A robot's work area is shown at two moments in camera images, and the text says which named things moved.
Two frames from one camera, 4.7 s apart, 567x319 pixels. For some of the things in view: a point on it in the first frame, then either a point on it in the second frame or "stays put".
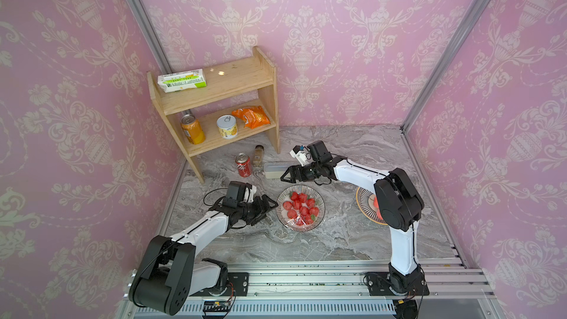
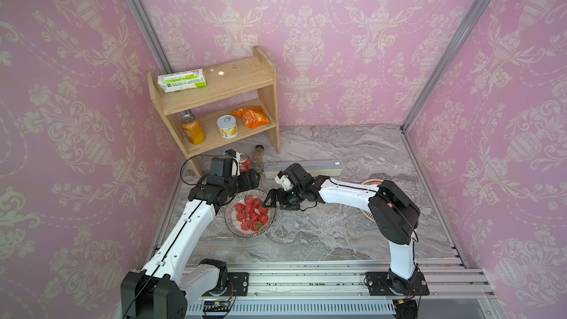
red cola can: [244, 165] stays put
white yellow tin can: [227, 126] stays put
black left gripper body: [251, 210] -> [243, 182]
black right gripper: [294, 170] -> [274, 193]
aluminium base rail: [336, 290] stays put
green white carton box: [182, 80] stays put
